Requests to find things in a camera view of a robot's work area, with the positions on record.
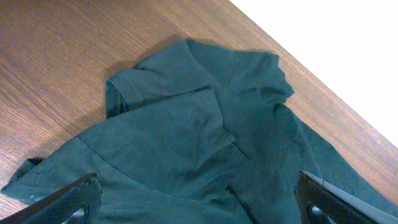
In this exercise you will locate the black Nike t-shirt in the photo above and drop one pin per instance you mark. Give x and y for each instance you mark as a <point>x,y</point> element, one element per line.
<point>196,133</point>

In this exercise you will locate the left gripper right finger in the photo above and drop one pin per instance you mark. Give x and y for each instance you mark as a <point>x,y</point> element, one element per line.
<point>321,202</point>

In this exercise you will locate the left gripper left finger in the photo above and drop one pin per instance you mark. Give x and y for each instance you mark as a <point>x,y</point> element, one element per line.
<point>79,202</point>

